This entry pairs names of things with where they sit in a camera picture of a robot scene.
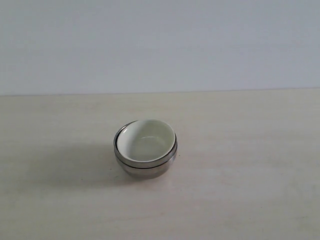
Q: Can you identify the white ceramic bowl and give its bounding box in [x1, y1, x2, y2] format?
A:
[115, 119, 176, 163]

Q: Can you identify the patterned stainless steel bowl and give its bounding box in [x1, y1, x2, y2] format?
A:
[113, 120, 178, 169]

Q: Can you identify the smooth stainless steel bowl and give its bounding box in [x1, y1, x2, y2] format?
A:
[115, 154, 176, 179]

